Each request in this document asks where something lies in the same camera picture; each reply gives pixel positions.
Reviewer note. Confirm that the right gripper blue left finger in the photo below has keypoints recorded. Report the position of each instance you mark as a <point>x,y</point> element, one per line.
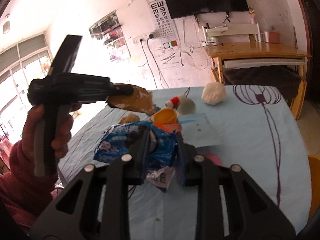
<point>140,152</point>

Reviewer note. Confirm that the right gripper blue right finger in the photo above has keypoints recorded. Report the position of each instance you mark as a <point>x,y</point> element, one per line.
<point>186,166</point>

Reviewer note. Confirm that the light blue paper packet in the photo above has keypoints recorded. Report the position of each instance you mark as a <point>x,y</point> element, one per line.
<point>197,130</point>

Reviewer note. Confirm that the blue snack wrapper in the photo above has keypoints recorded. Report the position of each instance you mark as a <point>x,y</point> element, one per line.
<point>151,146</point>

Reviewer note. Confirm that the left hand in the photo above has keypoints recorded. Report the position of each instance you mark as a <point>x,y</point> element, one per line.
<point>59,144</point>

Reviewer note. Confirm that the orange plastic cup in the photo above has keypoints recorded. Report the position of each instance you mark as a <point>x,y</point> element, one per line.
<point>166,116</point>

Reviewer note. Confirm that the white paper cup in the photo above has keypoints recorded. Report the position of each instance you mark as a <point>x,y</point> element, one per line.
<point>185,105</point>

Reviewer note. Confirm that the red white small bottle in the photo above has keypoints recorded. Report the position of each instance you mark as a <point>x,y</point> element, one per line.
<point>173,103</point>

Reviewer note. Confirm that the light blue patterned tablecloth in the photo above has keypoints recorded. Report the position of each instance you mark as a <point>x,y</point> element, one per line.
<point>254,128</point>

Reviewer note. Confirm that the wooden desk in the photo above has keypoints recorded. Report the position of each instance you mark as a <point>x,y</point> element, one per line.
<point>265,53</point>

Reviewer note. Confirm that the eye chart poster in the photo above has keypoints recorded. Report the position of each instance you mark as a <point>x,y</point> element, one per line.
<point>165,27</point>

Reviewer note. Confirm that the yellow chair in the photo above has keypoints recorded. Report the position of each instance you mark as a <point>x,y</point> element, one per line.
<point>314,164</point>

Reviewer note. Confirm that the white chair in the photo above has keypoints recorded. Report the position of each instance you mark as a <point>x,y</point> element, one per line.
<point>231,29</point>

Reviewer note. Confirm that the wall display shelf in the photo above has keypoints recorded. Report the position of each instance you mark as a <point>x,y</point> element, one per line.
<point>109,33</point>

